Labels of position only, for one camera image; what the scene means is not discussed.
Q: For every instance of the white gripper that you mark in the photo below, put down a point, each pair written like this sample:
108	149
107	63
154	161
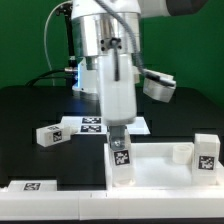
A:
117	98

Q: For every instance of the white square tabletop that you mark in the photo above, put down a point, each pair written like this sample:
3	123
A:
162	166

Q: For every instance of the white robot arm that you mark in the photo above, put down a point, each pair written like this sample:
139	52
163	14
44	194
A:
107	41

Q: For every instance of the white obstacle fence front bar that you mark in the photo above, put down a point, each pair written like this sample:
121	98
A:
87	205

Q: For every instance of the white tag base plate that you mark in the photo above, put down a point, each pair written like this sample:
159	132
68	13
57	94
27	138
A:
93	125

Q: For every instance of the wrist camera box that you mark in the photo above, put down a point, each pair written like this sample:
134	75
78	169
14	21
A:
161	87

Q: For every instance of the black camera stand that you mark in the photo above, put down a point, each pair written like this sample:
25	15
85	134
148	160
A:
66	10

